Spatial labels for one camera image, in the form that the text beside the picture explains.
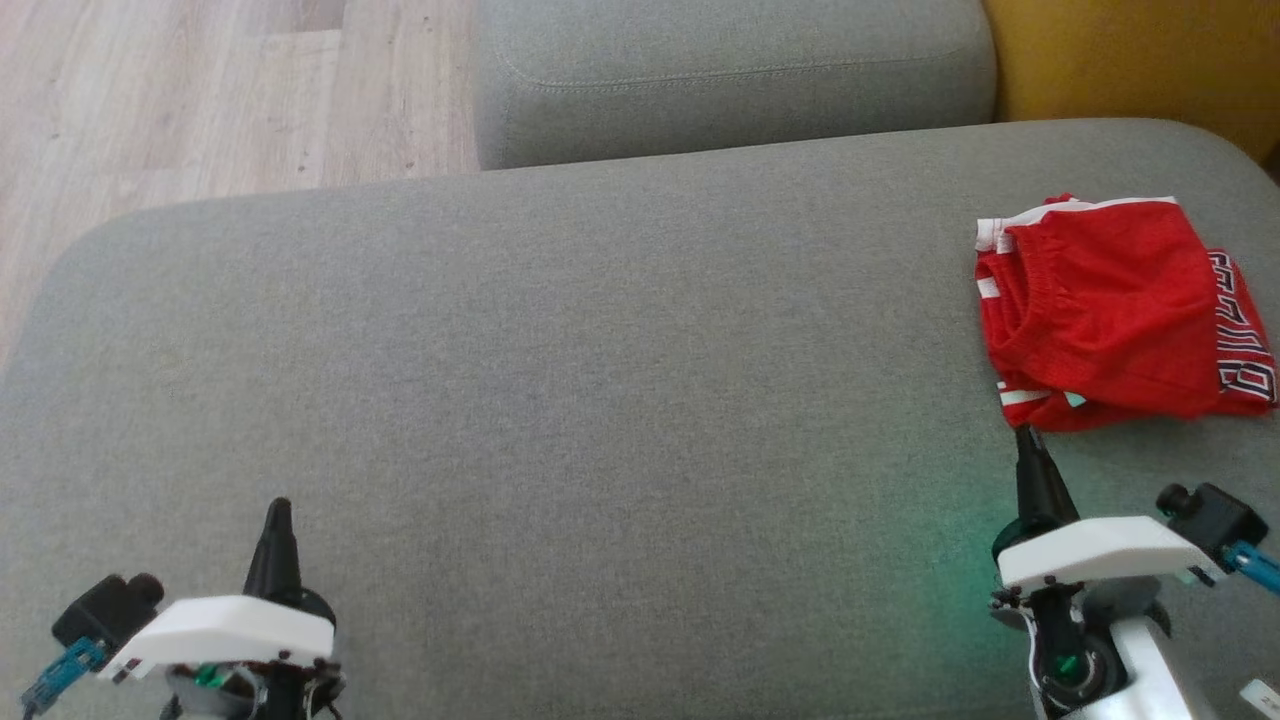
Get large grey sofa chaise cushion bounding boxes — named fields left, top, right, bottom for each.
left=0, top=118, right=1280, bottom=720

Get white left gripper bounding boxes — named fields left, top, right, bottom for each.
left=98, top=497, right=347, bottom=720

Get grey sofa seat cushion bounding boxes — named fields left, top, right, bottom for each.
left=472, top=0, right=998, bottom=171

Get red basketball shorts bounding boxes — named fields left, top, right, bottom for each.
left=978, top=197, right=1223, bottom=426

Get black cable with blue plug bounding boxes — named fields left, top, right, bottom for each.
left=20, top=637, right=109, bottom=717
left=1222, top=540, right=1280, bottom=597

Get yellow sofa backrest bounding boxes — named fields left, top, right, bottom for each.
left=980, top=0, right=1280, bottom=167

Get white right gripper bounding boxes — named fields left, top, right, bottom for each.
left=989, top=425, right=1227, bottom=717

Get red basketball jersey white sleeves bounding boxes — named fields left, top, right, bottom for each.
left=975, top=195, right=1280, bottom=433

